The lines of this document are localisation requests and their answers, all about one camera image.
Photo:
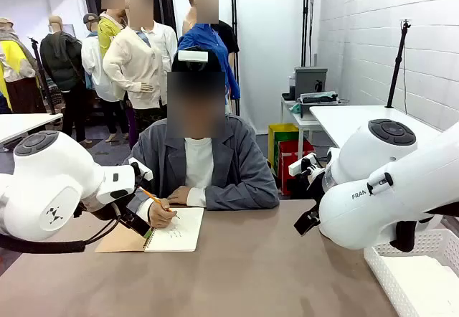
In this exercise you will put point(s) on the mannequin in blue shirt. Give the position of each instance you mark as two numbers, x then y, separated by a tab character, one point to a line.
215	44

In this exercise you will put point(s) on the green bag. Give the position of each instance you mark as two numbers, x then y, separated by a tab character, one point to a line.
288	137

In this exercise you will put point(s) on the mannequin in yellow-green shirt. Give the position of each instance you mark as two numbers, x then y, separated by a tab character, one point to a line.
107	33

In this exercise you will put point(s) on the grey tray with items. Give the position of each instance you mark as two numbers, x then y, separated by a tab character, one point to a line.
317	103

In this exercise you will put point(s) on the black cap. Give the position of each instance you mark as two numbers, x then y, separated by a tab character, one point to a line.
215	66

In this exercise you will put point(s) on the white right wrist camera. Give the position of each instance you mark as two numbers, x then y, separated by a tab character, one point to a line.
301	164

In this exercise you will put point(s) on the person in grey jacket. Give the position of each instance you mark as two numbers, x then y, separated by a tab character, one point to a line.
233	159

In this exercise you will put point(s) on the white long table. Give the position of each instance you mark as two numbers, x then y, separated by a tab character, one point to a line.
344	119

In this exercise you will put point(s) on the mannequin with yellow scarf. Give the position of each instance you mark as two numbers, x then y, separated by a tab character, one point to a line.
18	76

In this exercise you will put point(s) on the person's left forearm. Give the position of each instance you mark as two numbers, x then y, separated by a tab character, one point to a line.
236	197

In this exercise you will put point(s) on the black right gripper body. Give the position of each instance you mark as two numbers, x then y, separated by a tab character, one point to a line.
315	191

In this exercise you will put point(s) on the person's right hand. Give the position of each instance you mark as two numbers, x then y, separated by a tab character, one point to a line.
161	216

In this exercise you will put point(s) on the white perforated plastic basket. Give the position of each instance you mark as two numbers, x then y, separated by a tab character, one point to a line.
383	281

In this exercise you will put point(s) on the person's left hand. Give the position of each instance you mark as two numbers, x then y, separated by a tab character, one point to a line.
179	196

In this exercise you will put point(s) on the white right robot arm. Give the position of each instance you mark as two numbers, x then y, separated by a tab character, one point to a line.
387	188

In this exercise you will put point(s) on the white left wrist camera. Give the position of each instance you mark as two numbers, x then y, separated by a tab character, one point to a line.
141	168

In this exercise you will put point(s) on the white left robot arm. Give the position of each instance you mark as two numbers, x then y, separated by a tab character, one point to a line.
46	188

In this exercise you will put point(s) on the grey box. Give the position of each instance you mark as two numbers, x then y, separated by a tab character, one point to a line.
310	80

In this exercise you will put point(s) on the person's right forearm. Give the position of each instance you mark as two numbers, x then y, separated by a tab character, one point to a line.
145	207

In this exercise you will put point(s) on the yellow pencil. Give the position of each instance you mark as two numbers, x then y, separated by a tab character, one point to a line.
152	197

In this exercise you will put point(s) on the mannequin in cream cardigan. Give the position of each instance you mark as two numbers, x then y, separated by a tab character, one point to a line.
136	66

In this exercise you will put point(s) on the white head-mounted camera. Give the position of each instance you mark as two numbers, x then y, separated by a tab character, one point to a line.
193	56

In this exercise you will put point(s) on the mannequin in white shirt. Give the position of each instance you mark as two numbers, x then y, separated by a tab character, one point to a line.
94	69

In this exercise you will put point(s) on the yellow bag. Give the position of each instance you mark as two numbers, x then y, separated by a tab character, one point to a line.
281	130

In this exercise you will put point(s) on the stack of white paper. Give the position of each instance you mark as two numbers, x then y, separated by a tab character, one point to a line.
423	288

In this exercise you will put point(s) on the white small-topped table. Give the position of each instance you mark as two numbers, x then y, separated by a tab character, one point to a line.
25	123

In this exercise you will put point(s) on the black backdrop stand pole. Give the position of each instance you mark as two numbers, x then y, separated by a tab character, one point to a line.
234	15
306	26

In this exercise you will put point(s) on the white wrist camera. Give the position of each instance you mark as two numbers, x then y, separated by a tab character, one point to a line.
141	168
301	164

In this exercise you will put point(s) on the black tripod with small camera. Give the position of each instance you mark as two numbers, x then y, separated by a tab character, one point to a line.
396	69

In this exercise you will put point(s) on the white side table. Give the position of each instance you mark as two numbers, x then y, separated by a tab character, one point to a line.
303	125

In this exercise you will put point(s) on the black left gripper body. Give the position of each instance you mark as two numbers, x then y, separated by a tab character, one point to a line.
126	213

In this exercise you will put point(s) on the spiral notebook with brown cover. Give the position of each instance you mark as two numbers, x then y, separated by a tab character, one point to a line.
179	234

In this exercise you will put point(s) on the black floor tripod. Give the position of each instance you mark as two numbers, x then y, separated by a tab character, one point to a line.
41	69

